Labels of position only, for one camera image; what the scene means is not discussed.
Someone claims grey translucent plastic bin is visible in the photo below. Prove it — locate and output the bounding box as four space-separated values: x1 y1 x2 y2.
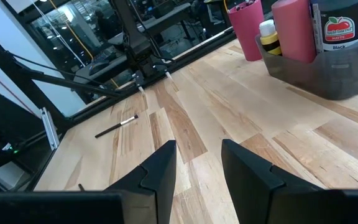
255 30 358 101

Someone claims black device with blue light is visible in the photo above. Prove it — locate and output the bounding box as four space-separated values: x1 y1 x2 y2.
88 60 111 76

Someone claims yellow power cable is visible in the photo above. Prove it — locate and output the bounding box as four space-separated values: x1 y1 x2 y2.
48 0 120 90

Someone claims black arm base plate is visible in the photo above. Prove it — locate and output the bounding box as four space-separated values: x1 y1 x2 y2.
131 60 174 88

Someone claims red plastic cup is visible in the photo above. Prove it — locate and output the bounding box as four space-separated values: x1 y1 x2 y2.
227 0 265 62

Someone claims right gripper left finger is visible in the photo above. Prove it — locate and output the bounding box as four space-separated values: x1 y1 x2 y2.
0 139 177 224

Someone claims large dark grey paint bottle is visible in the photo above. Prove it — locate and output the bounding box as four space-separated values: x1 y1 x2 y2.
310 0 358 54

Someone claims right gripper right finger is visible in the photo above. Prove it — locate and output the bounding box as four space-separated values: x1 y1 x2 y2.
221 139 358 224

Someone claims large coral red paint bottle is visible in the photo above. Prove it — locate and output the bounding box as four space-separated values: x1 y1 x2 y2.
271 0 317 65

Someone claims small yellow paint bottle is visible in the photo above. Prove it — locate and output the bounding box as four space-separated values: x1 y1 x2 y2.
259 19 282 57

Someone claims dark grey equipment cart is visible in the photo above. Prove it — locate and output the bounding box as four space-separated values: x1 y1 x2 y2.
73 2 193 85

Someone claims silver bracket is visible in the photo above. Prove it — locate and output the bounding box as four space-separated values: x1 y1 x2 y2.
40 107 60 151

